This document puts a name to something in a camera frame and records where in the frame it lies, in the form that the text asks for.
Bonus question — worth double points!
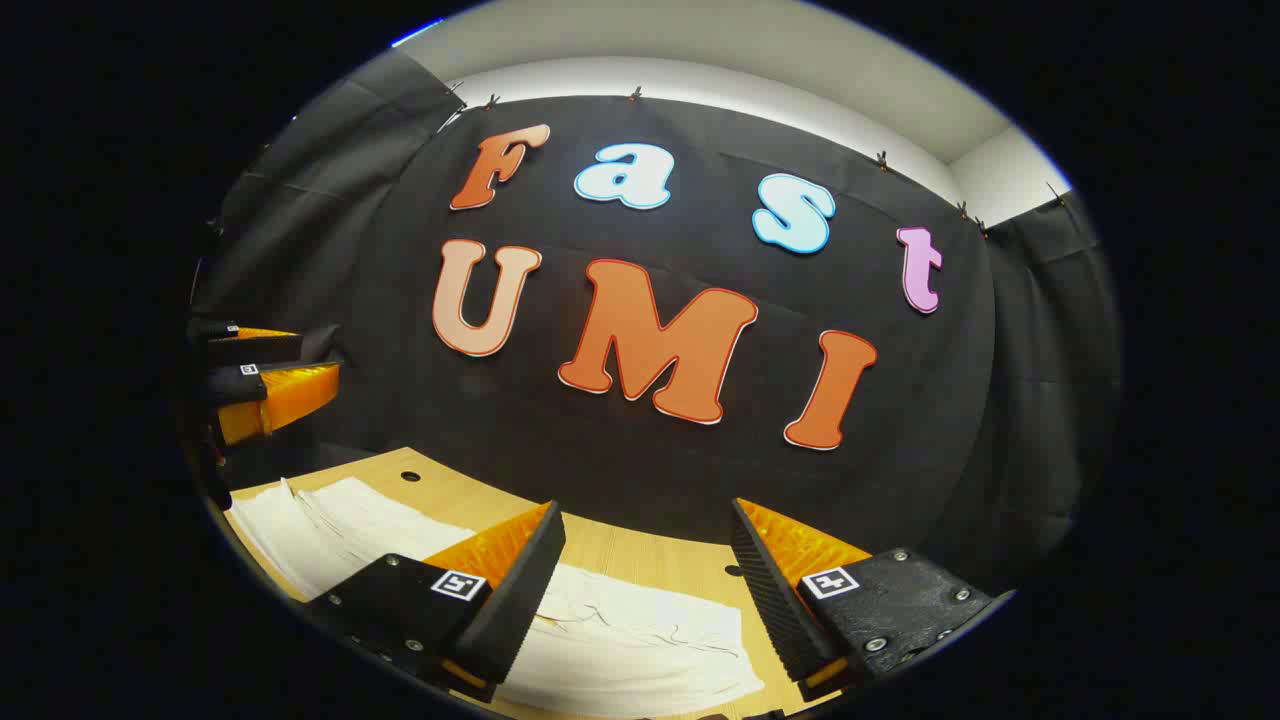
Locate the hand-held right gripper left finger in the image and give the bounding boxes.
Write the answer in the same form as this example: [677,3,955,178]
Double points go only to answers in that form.
[303,500,568,704]

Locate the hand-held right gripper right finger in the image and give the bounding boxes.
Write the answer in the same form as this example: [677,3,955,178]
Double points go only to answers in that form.
[730,497,1001,703]

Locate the white jeans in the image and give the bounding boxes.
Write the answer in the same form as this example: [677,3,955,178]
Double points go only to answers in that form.
[228,477,766,719]

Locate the black backdrop cloth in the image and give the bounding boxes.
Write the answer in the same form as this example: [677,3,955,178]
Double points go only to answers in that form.
[190,45,1121,601]

